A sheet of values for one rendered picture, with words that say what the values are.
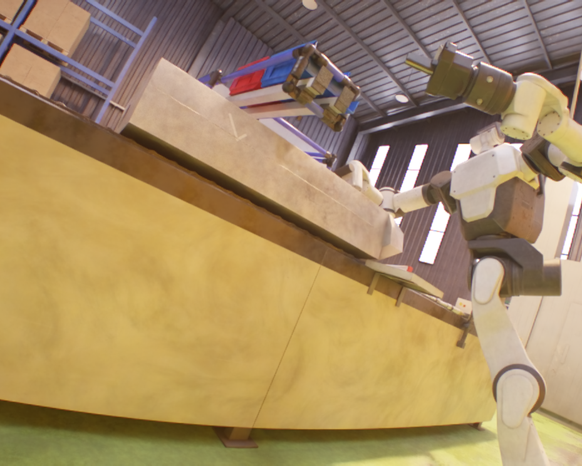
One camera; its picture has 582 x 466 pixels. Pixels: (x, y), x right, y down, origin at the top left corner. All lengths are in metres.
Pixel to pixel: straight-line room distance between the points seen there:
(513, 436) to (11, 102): 1.44
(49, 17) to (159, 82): 9.62
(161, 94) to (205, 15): 12.22
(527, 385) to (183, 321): 0.94
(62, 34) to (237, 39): 5.76
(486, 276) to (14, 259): 1.23
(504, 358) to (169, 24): 12.33
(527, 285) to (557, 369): 5.51
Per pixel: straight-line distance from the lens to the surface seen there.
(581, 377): 6.59
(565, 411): 6.61
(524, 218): 1.25
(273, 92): 1.21
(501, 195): 1.20
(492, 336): 1.14
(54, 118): 0.89
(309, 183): 1.13
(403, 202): 1.53
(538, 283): 1.16
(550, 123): 0.87
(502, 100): 0.77
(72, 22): 10.50
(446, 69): 0.75
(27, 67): 10.16
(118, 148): 0.89
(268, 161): 1.04
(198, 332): 1.02
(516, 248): 1.18
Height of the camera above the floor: 0.64
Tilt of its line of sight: 4 degrees up
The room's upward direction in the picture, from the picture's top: 23 degrees clockwise
